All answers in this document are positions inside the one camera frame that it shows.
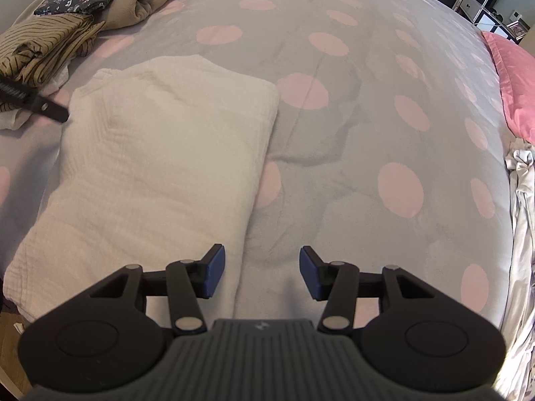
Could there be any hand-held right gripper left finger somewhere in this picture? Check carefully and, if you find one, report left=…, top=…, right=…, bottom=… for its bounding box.
left=90, top=243, right=226, bottom=336

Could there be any small photo frame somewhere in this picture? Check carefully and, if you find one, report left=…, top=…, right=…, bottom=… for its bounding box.
left=508, top=17, right=531, bottom=42

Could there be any white nightstand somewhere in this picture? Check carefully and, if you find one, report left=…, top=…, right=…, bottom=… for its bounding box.
left=452, top=0, right=527, bottom=44

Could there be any pink pillow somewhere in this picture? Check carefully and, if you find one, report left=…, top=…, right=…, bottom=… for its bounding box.
left=480, top=31, right=535, bottom=145

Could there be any pile of unfolded clothes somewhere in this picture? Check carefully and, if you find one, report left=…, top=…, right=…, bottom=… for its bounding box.
left=493, top=138, right=535, bottom=401

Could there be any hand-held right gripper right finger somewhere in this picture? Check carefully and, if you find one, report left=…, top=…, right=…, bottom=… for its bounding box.
left=299, top=246, right=437, bottom=336

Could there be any tan striped garment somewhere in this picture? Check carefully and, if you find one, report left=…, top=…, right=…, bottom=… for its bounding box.
left=0, top=13, right=107, bottom=88

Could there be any polka dot bed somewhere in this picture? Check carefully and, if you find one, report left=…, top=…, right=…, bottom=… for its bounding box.
left=0, top=0, right=519, bottom=330

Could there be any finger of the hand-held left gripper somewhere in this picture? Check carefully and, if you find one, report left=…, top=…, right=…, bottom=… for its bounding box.
left=0, top=76, right=71, bottom=124

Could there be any white textured muslin garment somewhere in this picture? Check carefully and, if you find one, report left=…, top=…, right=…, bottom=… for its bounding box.
left=2, top=55, right=281, bottom=324

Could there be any small white garment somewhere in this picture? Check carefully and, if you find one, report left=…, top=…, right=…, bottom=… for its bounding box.
left=0, top=67, right=70, bottom=131

